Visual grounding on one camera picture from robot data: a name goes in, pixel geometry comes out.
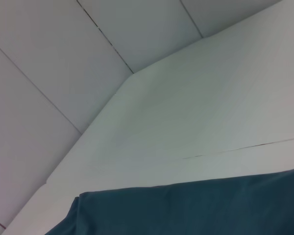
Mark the blue shirt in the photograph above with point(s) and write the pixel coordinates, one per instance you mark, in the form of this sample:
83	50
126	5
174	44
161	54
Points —
198	208

